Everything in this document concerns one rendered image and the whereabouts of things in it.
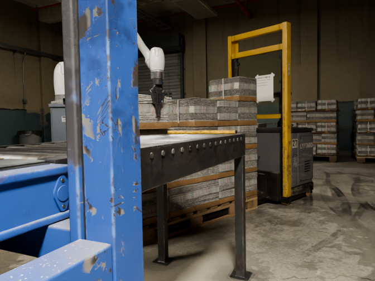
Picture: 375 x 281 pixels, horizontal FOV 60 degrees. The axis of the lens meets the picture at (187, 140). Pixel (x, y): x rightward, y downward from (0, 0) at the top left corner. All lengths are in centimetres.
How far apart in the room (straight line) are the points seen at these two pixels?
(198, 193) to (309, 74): 668
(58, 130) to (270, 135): 231
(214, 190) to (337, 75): 664
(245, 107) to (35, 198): 273
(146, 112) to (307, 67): 713
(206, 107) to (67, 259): 239
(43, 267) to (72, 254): 4
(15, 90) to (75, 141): 943
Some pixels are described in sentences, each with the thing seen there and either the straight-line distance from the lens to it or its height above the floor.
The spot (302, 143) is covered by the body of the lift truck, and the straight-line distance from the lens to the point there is 378.
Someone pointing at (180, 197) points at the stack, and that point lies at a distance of 259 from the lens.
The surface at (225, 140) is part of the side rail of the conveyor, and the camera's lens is 150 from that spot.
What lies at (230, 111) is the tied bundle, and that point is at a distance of 299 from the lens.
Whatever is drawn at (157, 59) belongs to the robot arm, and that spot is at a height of 128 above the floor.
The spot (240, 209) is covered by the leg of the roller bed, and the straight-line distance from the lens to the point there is 186.
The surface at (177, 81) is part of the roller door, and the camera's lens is 1006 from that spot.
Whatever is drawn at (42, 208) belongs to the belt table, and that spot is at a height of 73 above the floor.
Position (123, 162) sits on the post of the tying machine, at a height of 81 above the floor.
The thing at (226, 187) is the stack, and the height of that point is 29.
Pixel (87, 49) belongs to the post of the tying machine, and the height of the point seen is 97.
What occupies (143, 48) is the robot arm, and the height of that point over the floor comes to 139.
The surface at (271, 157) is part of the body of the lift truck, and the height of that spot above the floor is 47.
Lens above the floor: 86
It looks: 3 degrees down
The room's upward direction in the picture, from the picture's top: 1 degrees counter-clockwise
